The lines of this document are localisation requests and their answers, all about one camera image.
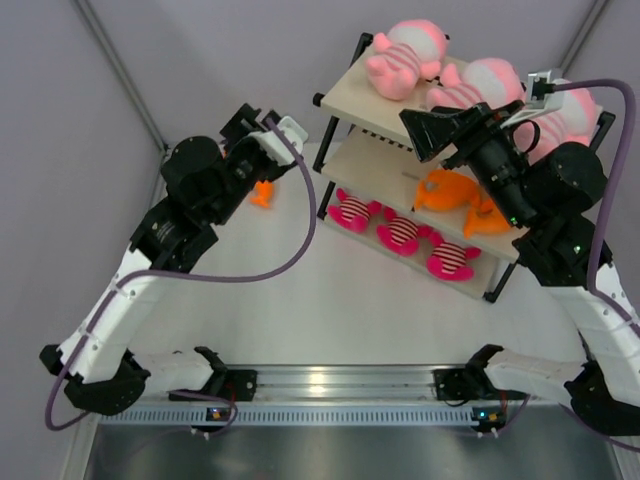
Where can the light pink striped plush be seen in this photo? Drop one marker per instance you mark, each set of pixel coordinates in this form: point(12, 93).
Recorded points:
point(494, 81)

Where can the orange shark plush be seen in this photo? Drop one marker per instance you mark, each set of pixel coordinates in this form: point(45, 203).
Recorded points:
point(263, 194)

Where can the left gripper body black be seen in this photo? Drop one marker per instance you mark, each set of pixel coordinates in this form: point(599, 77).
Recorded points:
point(245, 164)

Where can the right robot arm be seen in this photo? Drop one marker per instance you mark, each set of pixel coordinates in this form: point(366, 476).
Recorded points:
point(547, 199)

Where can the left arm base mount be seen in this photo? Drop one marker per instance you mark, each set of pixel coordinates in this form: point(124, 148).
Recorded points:
point(235, 384)

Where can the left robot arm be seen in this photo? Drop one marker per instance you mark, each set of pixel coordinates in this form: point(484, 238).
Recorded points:
point(206, 181)

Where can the magenta striped plush on shelf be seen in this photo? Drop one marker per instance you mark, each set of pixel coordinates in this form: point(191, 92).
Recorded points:
point(448, 260)

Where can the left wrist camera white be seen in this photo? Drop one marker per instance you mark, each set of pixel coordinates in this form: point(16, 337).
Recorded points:
point(283, 142)

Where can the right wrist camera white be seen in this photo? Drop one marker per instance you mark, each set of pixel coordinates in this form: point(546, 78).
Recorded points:
point(539, 98)

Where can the orange shark plush shelf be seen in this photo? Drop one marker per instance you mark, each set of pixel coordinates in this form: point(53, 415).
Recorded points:
point(485, 219)
point(444, 190)

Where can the light pink plush on shelf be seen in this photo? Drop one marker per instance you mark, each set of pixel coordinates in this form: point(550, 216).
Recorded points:
point(574, 121)

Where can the slotted cable duct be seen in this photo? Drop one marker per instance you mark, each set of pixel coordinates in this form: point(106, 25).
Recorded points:
point(271, 415)

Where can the three-tier beige shelf rack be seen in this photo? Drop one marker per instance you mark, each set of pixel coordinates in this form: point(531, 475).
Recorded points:
point(376, 161)

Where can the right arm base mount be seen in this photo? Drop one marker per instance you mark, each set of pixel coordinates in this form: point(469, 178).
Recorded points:
point(463, 384)

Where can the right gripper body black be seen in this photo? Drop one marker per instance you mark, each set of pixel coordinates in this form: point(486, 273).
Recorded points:
point(484, 144)

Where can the orange shark plush right shelf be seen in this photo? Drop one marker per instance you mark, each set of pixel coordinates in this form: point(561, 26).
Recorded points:
point(485, 219)

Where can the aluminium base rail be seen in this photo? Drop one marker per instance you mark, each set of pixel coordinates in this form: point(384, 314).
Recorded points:
point(350, 382)

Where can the orange shark plush left shelf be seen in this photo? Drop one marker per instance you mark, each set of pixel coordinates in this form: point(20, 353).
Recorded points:
point(444, 190)

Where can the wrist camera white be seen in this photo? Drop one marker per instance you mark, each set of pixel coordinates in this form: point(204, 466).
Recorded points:
point(283, 142)
point(539, 98)

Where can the white head glasses magenta plush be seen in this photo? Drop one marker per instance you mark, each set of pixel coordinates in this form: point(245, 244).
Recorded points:
point(351, 212)

